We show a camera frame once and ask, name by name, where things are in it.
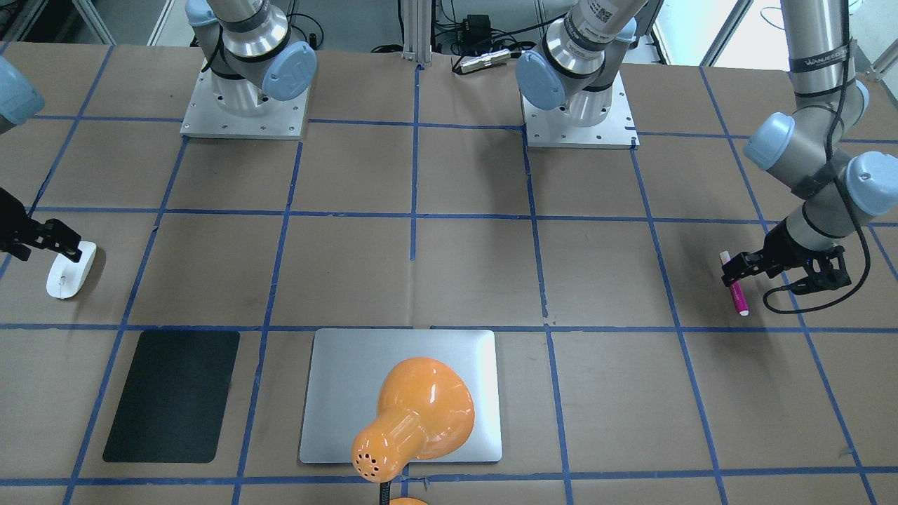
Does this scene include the pink marker pen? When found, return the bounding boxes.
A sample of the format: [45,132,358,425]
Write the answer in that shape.
[719,250,750,317]

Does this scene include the aluminium frame post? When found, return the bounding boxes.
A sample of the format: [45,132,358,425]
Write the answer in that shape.
[400,0,435,67]

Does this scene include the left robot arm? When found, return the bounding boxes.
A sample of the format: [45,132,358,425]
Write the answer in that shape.
[516,1,896,295]

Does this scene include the white computer mouse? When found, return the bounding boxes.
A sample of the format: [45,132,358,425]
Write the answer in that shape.
[46,241,98,299]

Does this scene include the orange desk lamp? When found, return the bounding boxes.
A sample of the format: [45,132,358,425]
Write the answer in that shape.
[351,357,476,504]

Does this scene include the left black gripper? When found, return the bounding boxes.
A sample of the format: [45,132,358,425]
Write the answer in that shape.
[721,223,852,292]

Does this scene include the black mousepad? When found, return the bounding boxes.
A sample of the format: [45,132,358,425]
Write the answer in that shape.
[102,330,241,464]

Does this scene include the silver metal cylinder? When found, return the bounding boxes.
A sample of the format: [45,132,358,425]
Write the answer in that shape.
[451,48,514,76]

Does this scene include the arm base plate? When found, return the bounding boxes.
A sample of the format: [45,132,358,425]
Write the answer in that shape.
[180,69,311,140]
[521,74,641,149]

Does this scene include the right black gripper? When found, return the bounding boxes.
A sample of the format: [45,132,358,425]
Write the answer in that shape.
[1,189,81,263]

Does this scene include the silver laptop notebook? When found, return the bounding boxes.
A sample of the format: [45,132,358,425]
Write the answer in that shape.
[298,328,503,464]

